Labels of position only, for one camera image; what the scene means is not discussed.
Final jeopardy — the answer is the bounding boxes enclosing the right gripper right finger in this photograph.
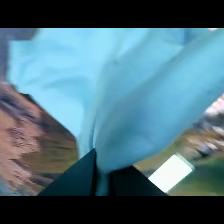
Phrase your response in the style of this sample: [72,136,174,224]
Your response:
[109,165,168,197]

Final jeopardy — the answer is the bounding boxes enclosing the pale blue garment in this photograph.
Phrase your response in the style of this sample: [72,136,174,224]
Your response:
[5,28,224,197]

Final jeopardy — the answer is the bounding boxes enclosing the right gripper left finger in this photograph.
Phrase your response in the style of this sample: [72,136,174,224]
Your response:
[37,148,99,197]

